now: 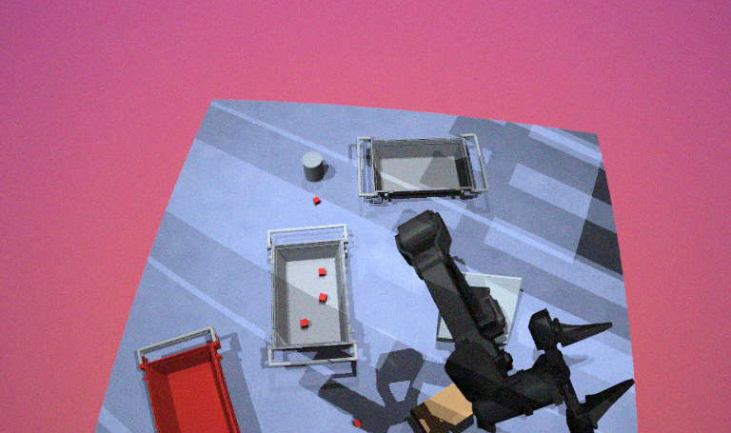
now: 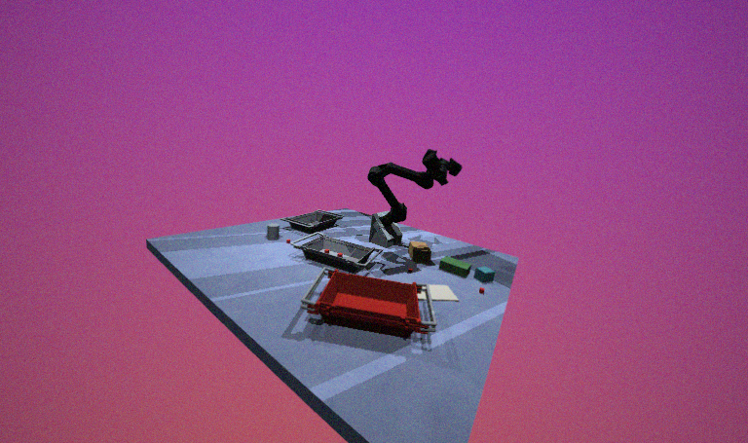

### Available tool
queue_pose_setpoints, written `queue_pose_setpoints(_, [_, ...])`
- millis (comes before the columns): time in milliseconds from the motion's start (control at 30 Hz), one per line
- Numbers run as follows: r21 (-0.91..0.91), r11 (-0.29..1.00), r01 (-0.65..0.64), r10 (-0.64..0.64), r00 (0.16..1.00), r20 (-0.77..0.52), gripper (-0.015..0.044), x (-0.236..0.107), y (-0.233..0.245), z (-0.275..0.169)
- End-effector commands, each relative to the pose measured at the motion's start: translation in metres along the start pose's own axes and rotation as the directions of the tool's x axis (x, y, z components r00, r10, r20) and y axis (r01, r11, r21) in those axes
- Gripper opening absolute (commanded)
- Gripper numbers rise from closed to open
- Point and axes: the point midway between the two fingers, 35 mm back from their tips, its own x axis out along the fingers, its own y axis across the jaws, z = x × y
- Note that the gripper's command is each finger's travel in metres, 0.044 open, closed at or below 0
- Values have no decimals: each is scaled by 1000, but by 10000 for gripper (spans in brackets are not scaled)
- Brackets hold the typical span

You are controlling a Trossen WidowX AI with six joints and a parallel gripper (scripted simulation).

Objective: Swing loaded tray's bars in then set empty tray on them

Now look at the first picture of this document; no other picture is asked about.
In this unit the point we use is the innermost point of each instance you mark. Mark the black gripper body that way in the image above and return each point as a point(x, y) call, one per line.
point(539, 386)

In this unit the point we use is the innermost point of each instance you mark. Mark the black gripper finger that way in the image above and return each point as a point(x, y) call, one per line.
point(570, 334)
point(598, 404)

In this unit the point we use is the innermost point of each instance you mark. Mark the grey cylinder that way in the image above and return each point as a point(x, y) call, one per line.
point(313, 166)

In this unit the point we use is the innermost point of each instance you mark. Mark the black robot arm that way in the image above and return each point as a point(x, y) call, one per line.
point(474, 319)

